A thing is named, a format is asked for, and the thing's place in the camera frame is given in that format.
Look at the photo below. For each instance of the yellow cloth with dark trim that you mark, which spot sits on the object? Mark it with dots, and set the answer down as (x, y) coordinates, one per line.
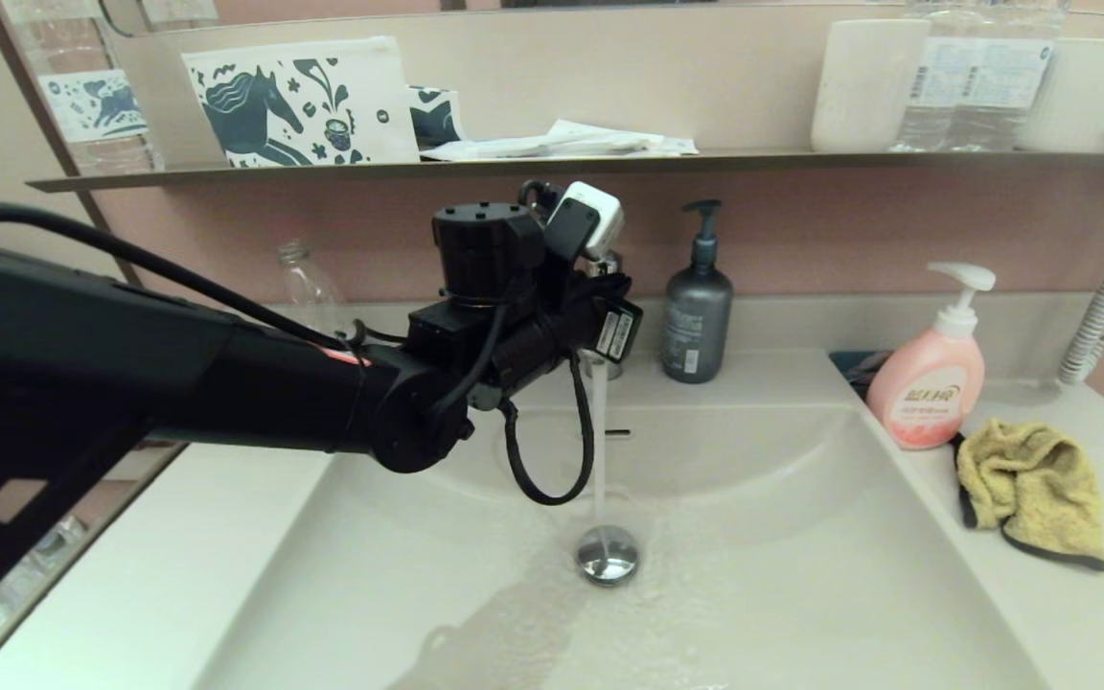
(1031, 489)

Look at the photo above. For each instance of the pink soap pump bottle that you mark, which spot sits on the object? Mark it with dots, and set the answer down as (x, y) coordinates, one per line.
(926, 393)

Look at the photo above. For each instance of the dark grey pump bottle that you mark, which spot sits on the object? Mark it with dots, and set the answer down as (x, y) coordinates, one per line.
(698, 326)

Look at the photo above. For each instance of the chrome drain stopper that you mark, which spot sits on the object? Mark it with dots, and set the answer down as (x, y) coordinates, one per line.
(614, 561)

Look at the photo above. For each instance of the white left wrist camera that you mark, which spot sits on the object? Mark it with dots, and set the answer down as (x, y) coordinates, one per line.
(600, 216)

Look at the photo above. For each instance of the white sink basin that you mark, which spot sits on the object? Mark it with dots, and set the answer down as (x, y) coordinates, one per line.
(801, 575)

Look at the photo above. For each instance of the empty clear plastic bottle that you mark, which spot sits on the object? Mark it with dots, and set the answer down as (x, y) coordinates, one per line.
(308, 278)

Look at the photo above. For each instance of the clear water bottle white label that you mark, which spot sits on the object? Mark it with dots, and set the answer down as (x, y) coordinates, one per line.
(1012, 81)
(935, 81)

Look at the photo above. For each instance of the water bottle horse label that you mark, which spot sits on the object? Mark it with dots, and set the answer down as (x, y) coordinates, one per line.
(87, 105)

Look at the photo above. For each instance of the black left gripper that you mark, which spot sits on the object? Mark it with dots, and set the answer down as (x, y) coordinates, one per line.
(571, 335)

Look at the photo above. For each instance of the metal wall shelf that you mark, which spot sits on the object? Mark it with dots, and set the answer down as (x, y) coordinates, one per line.
(705, 163)

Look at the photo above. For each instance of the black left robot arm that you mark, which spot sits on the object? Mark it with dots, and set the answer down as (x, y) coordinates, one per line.
(82, 364)

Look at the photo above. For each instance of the white horse print pouch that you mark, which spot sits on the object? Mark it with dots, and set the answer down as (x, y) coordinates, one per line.
(360, 96)

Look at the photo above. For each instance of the small dark patterned pouch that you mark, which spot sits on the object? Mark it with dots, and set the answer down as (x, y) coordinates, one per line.
(435, 117)

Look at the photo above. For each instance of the white plastic amenity packets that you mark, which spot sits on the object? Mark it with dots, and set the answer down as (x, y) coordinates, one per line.
(571, 142)

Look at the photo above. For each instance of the chrome faucet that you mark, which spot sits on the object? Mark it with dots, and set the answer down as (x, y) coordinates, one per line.
(614, 367)

